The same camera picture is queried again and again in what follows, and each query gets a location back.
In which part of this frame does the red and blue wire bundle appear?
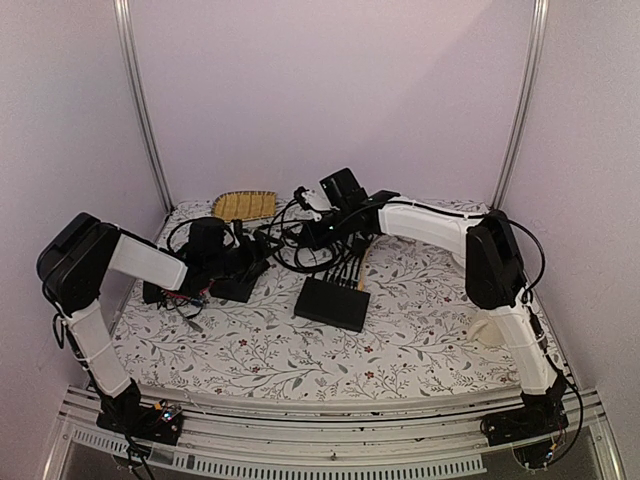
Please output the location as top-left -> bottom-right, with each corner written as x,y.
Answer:
159,289 -> 211,314

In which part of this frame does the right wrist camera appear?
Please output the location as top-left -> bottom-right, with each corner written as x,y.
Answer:
320,167 -> 367,209

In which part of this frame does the black cable tangle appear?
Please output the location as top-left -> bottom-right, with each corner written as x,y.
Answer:
164,199 -> 381,291

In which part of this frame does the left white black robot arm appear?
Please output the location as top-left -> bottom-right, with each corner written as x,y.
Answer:
36,212 -> 271,445

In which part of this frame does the aluminium frame post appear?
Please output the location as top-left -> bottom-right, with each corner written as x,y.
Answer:
113,0 -> 174,215
491,0 -> 550,209

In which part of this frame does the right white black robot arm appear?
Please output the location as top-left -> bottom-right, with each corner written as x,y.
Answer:
294,186 -> 575,446

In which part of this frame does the right aluminium frame post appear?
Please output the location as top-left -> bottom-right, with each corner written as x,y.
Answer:
491,0 -> 550,209

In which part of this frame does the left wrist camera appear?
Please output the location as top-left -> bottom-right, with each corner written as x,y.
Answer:
186,217 -> 226,263

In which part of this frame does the white ceramic bowl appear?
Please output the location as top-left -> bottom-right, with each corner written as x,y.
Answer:
451,253 -> 466,269

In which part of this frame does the white floral table mat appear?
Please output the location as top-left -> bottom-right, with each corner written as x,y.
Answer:
104,197 -> 571,401

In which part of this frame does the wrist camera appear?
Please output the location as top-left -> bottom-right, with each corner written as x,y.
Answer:
320,167 -> 367,209
186,217 -> 226,263

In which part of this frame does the black network switch box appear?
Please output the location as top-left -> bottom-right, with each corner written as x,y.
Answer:
294,277 -> 370,332

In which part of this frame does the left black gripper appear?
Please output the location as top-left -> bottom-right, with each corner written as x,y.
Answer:
206,229 -> 285,284

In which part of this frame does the aluminium front rail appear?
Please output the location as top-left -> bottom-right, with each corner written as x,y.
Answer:
42,384 -> 626,480

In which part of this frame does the black power adapter box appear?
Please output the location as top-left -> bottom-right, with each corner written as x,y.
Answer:
209,279 -> 257,303

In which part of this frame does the cream ceramic mug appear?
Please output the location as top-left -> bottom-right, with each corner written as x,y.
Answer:
467,319 -> 505,347

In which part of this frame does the woven bamboo tray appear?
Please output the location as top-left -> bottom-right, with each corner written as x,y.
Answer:
211,191 -> 277,222

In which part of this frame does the left aluminium frame post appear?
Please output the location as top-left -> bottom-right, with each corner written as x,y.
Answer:
113,0 -> 174,215

